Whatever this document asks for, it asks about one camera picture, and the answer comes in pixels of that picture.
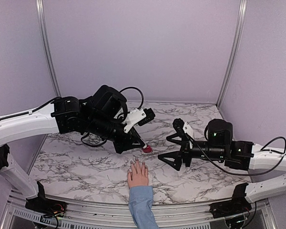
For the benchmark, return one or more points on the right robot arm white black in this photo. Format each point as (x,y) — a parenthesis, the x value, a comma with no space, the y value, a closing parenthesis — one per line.
(223,152)

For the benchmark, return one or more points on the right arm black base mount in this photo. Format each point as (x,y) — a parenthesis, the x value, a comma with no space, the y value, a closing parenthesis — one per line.
(236,205)

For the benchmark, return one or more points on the right aluminium corner post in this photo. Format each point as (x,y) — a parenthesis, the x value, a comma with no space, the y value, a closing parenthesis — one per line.
(234,50)

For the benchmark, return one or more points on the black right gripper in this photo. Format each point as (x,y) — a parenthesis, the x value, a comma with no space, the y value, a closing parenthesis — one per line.
(185,151)

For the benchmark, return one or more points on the aluminium corner post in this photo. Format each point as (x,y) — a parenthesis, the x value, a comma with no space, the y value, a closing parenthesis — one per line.
(46,46)
(234,50)

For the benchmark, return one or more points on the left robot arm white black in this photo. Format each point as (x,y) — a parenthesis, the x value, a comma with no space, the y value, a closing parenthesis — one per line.
(59,115)

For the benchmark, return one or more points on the red nail polish bottle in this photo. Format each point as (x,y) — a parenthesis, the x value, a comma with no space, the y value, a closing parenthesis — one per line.
(147,149)

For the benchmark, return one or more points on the blue shirt sleeve forearm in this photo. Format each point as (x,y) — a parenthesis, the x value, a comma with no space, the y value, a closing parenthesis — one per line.
(140,206)

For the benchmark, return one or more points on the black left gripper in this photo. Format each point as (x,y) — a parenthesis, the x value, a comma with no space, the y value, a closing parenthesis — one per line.
(122,146)

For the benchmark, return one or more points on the left aluminium corner post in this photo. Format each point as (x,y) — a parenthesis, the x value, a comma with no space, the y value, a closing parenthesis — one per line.
(46,46)

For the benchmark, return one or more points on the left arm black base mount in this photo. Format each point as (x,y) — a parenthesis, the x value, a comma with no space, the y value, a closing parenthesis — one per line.
(45,205)

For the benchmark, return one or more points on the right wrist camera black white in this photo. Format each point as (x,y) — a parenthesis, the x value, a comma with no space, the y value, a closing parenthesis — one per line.
(183,129)

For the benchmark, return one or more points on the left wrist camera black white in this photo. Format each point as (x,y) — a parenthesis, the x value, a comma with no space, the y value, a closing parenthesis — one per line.
(138,117)

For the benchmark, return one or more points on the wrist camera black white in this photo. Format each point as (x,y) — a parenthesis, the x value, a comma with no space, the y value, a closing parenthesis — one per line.
(138,117)
(183,129)

